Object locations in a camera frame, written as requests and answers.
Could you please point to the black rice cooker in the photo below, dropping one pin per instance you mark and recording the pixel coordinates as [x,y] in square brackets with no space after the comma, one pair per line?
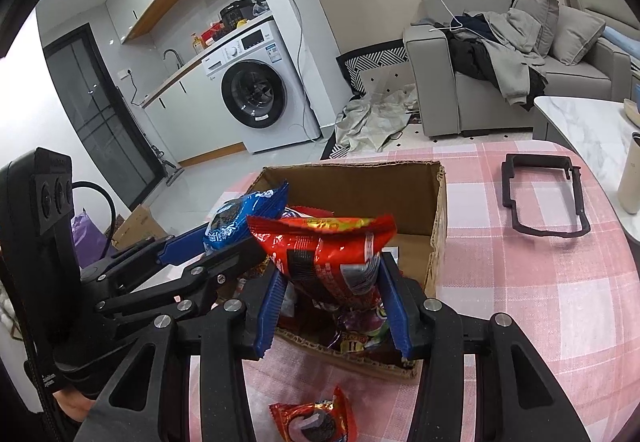
[237,14]

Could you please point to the kitchen faucet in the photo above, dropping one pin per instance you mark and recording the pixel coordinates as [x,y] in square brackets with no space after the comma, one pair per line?
[179,60]

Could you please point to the small red snack packet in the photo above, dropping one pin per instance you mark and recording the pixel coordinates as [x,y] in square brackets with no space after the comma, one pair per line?
[287,414]

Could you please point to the grey jacket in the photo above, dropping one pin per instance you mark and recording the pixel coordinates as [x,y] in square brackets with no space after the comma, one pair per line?
[510,66]

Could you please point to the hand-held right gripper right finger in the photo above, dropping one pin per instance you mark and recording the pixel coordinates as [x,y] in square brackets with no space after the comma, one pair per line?
[397,312]

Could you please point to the purple bag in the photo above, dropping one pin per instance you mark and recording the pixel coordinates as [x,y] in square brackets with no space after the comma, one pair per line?
[85,237]

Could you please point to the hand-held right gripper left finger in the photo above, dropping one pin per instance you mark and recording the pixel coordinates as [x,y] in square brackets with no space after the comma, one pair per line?
[270,317]

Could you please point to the yellow bottle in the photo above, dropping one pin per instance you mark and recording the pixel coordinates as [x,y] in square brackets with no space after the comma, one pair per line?
[197,44]

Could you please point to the kitchen counter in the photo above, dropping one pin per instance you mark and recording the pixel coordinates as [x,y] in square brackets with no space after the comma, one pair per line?
[170,81]

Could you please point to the grey sofa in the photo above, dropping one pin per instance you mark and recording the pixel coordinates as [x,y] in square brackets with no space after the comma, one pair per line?
[435,86]

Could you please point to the beige cloth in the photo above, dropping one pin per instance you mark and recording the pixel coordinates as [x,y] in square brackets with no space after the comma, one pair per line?
[370,116]

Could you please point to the white washing machine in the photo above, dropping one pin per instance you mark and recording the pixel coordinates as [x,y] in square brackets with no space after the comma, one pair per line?
[295,96]

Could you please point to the beige cup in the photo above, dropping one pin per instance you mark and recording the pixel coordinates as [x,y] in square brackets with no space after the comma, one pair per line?
[631,182]

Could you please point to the red package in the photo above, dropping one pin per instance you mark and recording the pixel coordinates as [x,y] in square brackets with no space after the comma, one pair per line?
[212,34]

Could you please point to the pink checked tablecloth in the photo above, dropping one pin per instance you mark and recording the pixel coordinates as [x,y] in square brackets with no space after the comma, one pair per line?
[500,297]

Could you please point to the dark clothes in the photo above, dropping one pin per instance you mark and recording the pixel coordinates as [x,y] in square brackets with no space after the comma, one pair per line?
[470,59]

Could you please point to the person's left hand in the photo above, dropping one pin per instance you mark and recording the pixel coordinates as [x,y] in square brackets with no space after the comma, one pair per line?
[72,407]

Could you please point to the marble coffee table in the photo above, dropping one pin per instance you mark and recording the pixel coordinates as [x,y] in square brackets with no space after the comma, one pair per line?
[575,121]

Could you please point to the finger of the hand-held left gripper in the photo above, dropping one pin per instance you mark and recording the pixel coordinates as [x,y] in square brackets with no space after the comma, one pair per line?
[220,267]
[180,247]

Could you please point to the light grey pillow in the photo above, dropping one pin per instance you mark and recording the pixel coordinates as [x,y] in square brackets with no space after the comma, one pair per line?
[580,34]

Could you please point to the blue snack packet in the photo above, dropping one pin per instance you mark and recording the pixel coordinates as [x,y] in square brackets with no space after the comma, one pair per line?
[235,222]

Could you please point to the dark grey pillow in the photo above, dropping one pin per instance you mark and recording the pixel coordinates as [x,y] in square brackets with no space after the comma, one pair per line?
[542,11]

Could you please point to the brown cardboard box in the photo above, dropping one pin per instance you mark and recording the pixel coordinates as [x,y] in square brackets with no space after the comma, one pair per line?
[350,192]

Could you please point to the small cardboard box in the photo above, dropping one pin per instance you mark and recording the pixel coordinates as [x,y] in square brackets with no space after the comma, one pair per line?
[137,224]

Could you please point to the light blue blanket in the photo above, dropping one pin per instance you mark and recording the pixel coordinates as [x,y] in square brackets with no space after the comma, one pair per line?
[622,41]

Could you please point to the dark glass door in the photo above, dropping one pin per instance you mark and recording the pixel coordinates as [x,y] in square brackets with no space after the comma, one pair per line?
[100,121]

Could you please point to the black plastic frame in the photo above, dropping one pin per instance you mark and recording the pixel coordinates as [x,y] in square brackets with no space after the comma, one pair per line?
[540,160]

